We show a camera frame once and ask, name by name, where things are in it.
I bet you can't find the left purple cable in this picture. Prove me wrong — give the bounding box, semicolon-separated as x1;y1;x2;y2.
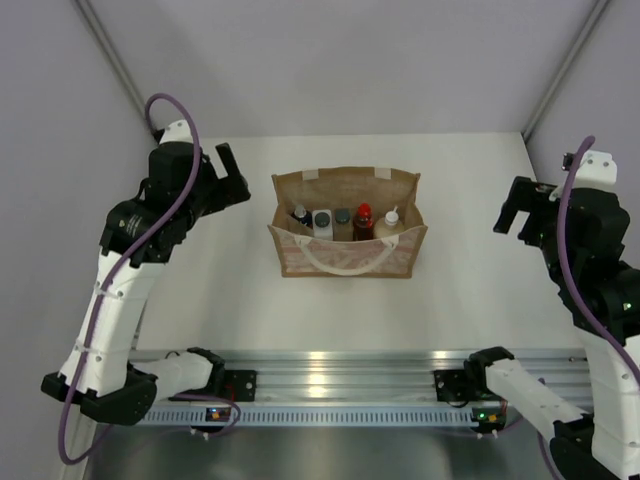
58;93;203;465

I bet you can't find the red sauce bottle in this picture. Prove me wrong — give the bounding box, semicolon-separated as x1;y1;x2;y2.
353;203;374;241

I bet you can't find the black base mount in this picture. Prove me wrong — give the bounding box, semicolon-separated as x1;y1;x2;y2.
221;370;258;402
433;369;472;405

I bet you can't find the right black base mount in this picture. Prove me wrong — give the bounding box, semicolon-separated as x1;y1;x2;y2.
433;369;472;405

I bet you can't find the right aluminium frame post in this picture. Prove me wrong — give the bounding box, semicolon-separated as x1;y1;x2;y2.
521;0;614;144

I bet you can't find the burlap canvas tote bag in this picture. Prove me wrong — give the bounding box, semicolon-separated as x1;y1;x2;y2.
268;166;427;278

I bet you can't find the orange blue bottle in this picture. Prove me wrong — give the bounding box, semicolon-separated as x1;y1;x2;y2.
291;204;314;237

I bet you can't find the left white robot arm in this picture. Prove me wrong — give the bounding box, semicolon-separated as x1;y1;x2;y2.
41;121;250;426

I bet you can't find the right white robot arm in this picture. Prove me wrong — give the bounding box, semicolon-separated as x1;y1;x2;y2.
464;137;639;479

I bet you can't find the left aluminium frame post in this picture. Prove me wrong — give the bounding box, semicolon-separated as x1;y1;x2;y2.
71;0;156;138

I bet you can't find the white bottle dark cap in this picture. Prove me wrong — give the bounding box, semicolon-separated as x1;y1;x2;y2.
312;209;333;241

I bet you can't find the perforated cable tray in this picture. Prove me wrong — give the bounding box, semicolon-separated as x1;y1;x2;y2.
139;403;482;427

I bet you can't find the clear bottle dark cap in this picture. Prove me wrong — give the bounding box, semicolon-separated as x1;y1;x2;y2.
333;208;353;242

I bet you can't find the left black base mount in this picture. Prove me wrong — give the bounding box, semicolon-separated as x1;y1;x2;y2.
221;370;258;402

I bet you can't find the aluminium frame post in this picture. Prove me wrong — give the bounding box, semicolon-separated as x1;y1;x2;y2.
71;0;156;138
521;0;614;144

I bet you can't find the cream squeeze bottle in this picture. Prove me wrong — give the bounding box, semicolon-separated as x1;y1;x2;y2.
373;206;405;239

